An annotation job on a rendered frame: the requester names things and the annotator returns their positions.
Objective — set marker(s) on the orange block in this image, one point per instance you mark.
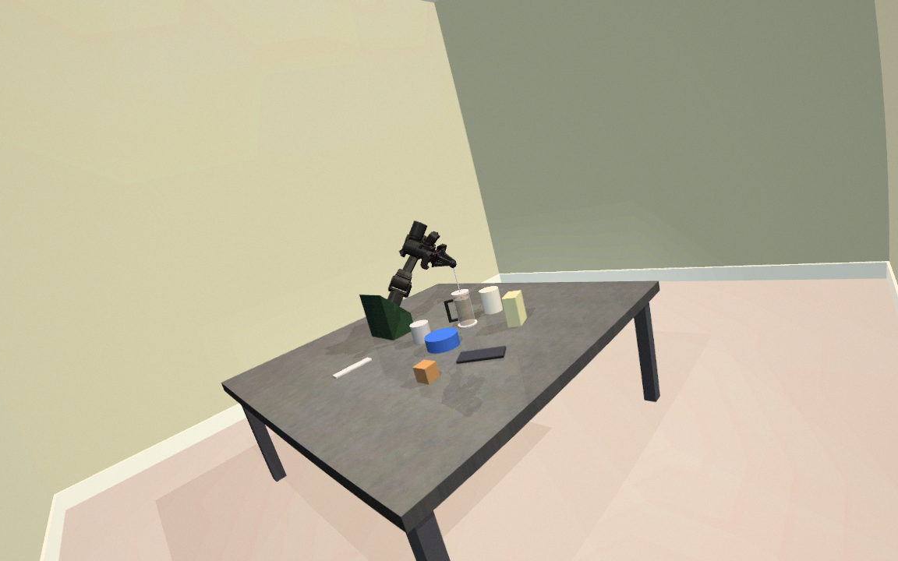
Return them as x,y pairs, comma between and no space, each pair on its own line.
426,371

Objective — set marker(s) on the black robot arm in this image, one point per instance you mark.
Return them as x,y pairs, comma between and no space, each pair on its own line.
402,279

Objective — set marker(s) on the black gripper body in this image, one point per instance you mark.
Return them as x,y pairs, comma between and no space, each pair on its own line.
426,255

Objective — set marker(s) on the cream cylinder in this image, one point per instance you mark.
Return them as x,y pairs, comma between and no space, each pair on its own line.
491,301

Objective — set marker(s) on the pale yellow block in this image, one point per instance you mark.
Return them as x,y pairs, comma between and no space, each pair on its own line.
514,308

